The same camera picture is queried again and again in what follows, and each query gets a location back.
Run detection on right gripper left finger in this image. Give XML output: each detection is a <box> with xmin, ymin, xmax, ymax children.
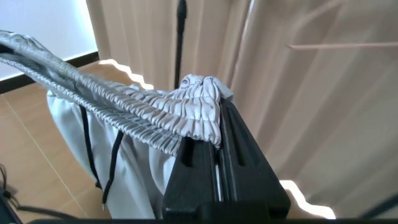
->
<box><xmin>161</xmin><ymin>136</ymin><xmax>220</xmax><ymax>218</ymax></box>

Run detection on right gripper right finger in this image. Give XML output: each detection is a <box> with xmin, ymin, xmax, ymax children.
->
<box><xmin>218</xmin><ymin>98</ymin><xmax>292</xmax><ymax>218</ymax></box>

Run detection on pale grey shorts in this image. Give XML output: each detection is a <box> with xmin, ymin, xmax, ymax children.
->
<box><xmin>0</xmin><ymin>30</ymin><xmax>234</xmax><ymax>220</ymax></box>

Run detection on pink clothes hanger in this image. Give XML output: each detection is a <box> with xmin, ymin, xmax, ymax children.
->
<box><xmin>285</xmin><ymin>41</ymin><xmax>398</xmax><ymax>51</ymax></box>

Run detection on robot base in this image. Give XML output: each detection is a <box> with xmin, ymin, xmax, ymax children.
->
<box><xmin>0</xmin><ymin>188</ymin><xmax>23</xmax><ymax>224</ymax></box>

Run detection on black clothes rack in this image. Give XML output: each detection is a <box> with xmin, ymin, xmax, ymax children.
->
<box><xmin>173</xmin><ymin>0</ymin><xmax>188</xmax><ymax>90</ymax></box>

